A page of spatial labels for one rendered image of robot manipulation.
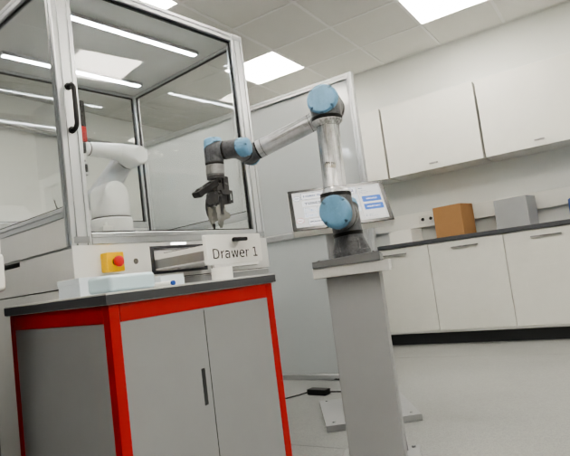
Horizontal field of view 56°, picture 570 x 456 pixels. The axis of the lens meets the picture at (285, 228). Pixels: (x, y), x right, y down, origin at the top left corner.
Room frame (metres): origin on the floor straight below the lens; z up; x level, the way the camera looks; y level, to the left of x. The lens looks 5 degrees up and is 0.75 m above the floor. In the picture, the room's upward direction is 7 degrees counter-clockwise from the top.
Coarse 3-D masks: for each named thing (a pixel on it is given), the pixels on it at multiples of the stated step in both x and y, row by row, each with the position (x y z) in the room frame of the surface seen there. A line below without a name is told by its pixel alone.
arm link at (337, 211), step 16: (320, 96) 1.90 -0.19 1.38; (336, 96) 1.89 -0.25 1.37; (320, 112) 1.90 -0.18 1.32; (336, 112) 1.92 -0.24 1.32; (320, 128) 1.93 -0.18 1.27; (336, 128) 1.93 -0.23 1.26; (320, 144) 1.94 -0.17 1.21; (336, 144) 1.92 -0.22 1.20; (320, 160) 1.95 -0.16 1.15; (336, 160) 1.92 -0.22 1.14; (336, 176) 1.92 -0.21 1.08; (336, 192) 1.90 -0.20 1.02; (320, 208) 1.90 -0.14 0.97; (336, 208) 1.89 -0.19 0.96; (352, 208) 1.93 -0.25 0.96; (336, 224) 1.90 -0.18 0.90; (352, 224) 2.00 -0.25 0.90
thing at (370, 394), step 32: (352, 288) 1.98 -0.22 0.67; (384, 288) 2.12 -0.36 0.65; (352, 320) 1.99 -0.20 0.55; (384, 320) 1.96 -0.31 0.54; (352, 352) 1.99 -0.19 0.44; (384, 352) 1.96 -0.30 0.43; (352, 384) 1.99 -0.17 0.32; (384, 384) 1.97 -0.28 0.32; (352, 416) 2.00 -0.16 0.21; (384, 416) 1.97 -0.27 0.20; (352, 448) 2.00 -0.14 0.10; (384, 448) 1.97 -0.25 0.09; (416, 448) 2.16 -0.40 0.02
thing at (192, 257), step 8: (192, 248) 1.98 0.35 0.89; (200, 248) 1.95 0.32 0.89; (160, 256) 2.10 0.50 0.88; (168, 256) 2.07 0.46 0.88; (176, 256) 2.03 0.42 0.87; (184, 256) 2.01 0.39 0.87; (192, 256) 1.98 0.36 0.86; (200, 256) 1.95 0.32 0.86; (160, 264) 2.10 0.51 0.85; (168, 264) 2.07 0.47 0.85; (176, 264) 2.04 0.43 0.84; (184, 264) 2.01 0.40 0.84; (192, 264) 2.03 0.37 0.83; (200, 264) 2.13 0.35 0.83
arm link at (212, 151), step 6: (204, 138) 2.09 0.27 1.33; (210, 138) 2.07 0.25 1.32; (216, 138) 2.07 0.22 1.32; (204, 144) 2.08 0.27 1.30; (210, 144) 2.07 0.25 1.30; (216, 144) 2.07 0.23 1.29; (204, 150) 2.08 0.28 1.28; (210, 150) 2.07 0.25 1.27; (216, 150) 2.06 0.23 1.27; (204, 156) 2.09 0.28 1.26; (210, 156) 2.07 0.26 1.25; (216, 156) 2.07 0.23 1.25; (210, 162) 2.07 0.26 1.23; (216, 162) 2.07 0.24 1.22; (222, 162) 2.09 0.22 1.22
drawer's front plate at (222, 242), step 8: (208, 240) 1.91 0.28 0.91; (216, 240) 1.94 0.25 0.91; (224, 240) 1.97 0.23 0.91; (232, 240) 2.00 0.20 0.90; (248, 240) 2.07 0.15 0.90; (256, 240) 2.11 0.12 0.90; (208, 248) 1.91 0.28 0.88; (216, 248) 1.94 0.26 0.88; (224, 248) 1.97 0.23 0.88; (232, 248) 2.00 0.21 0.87; (240, 248) 2.03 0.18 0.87; (248, 248) 2.07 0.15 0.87; (256, 248) 2.10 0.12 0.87; (208, 256) 1.90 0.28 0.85; (216, 256) 1.93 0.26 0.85; (224, 256) 1.97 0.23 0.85; (232, 256) 1.99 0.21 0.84; (240, 256) 2.03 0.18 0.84; (248, 256) 2.06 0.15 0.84; (256, 256) 2.10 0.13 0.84; (208, 264) 1.90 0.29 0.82; (216, 264) 1.94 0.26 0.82
